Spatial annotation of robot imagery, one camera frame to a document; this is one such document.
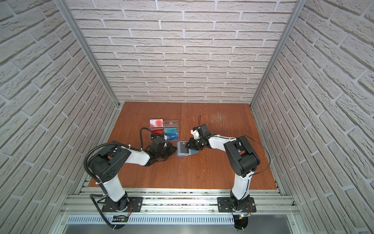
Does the blue leather card holder wallet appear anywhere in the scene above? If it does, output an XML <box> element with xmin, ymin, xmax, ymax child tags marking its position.
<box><xmin>177</xmin><ymin>141</ymin><xmax>199</xmax><ymax>157</ymax></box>

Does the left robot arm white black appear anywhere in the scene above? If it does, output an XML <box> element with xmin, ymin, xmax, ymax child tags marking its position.
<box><xmin>83</xmin><ymin>136</ymin><xmax>177</xmax><ymax>211</ymax></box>

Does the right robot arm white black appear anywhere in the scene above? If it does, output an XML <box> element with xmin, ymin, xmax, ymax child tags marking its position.
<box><xmin>187</xmin><ymin>124</ymin><xmax>261</xmax><ymax>210</ymax></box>

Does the red black cards stack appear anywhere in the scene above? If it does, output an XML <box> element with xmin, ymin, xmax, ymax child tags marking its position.
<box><xmin>150</xmin><ymin>128</ymin><xmax>165</xmax><ymax>141</ymax></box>

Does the teal blue cards stack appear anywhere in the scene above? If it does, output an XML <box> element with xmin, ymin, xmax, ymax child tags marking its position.
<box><xmin>164</xmin><ymin>127</ymin><xmax>179</xmax><ymax>140</ymax></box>

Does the clear acrylic card organizer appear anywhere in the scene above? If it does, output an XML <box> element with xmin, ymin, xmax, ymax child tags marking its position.
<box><xmin>149</xmin><ymin>119</ymin><xmax>179</xmax><ymax>141</ymax></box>

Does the red white card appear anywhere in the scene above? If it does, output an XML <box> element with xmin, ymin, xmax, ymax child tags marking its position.
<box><xmin>149</xmin><ymin>119</ymin><xmax>164</xmax><ymax>128</ymax></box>

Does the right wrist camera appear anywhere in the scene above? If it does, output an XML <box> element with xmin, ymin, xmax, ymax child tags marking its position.
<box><xmin>191</xmin><ymin>129</ymin><xmax>200</xmax><ymax>139</ymax></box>

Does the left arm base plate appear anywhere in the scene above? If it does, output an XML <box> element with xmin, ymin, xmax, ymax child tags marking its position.
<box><xmin>101</xmin><ymin>197</ymin><xmax>143</xmax><ymax>213</ymax></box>

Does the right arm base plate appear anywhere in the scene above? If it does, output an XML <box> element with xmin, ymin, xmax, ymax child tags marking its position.
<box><xmin>217</xmin><ymin>196</ymin><xmax>257</xmax><ymax>214</ymax></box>

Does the left black corrugated cable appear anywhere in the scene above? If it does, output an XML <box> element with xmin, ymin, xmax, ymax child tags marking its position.
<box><xmin>83</xmin><ymin>127</ymin><xmax>155</xmax><ymax>230</ymax></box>

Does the aluminium rail frame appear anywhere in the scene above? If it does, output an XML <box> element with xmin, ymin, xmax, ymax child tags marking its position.
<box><xmin>60</xmin><ymin>187</ymin><xmax>300</xmax><ymax>215</ymax></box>

